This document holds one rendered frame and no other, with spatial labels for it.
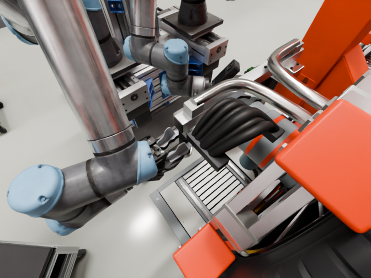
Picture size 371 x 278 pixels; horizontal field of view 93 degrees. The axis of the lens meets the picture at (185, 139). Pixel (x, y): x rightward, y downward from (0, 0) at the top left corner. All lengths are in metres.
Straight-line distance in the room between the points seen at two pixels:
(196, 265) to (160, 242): 0.90
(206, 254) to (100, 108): 0.30
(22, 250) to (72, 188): 0.84
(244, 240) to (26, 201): 0.31
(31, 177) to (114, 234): 1.03
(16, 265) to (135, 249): 0.54
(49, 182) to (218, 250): 0.30
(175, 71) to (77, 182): 0.42
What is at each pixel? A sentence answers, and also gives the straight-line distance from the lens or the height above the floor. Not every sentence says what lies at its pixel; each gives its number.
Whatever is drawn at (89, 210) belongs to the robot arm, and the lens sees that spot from 0.44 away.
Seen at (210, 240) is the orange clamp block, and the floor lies 0.88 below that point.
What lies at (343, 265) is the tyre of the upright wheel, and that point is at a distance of 0.23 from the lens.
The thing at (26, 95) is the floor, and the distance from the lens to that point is 2.39.
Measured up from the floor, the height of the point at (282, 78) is 1.01.
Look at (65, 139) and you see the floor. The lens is 1.78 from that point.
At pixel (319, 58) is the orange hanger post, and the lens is 0.95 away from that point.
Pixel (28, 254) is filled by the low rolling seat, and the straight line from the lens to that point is 1.15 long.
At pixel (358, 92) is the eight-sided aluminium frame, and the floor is 1.12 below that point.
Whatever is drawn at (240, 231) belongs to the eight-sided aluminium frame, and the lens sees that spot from 0.30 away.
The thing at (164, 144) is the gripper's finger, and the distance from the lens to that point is 0.49.
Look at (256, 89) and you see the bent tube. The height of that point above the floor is 1.01.
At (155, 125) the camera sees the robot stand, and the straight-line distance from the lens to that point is 1.32.
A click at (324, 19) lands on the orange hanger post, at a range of 0.91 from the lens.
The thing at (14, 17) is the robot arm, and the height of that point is 1.06.
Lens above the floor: 1.26
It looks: 58 degrees down
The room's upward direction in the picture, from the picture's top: straight up
